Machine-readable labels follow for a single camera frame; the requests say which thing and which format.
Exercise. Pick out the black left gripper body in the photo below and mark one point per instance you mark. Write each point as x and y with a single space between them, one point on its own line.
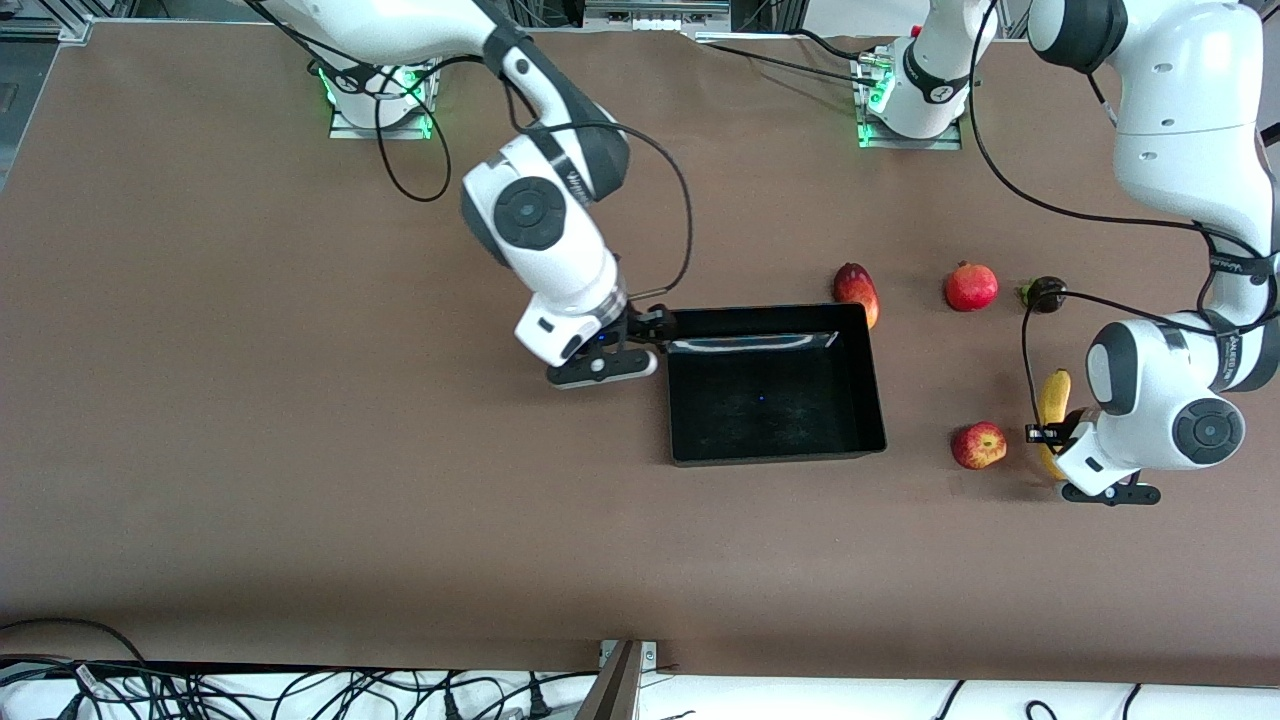
1070 427

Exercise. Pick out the metal camera mast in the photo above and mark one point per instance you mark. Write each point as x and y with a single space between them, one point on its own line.
615 690

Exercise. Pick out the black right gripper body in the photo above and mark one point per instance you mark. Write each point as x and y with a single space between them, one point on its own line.
641 326

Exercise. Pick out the dark purple mangosteen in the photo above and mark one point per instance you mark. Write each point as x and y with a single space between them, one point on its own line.
1048 297

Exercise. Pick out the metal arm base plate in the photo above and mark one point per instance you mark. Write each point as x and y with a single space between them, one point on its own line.
380 133
910 144

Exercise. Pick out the brown table cover sheet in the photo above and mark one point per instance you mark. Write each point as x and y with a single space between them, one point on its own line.
400 500

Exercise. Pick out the aluminium frame profile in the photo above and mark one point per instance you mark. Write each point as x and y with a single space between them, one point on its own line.
40 32

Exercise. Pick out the red pomegranate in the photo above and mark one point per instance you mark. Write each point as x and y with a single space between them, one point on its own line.
971 288

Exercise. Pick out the yellow banana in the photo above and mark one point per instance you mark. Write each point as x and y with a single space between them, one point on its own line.
1053 395

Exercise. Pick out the silver power strip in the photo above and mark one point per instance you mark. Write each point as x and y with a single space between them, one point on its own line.
655 20

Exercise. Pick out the black plastic box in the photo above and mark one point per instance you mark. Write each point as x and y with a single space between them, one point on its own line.
770 410

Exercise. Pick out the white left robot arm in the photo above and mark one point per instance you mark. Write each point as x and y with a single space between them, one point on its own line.
1180 100

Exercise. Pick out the red yellow apple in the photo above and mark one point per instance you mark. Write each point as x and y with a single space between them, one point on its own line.
978 446

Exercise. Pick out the red yellow mango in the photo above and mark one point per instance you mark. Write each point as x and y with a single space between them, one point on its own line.
855 285

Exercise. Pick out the small metal bracket plate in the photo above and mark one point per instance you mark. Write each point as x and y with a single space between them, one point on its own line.
650 655

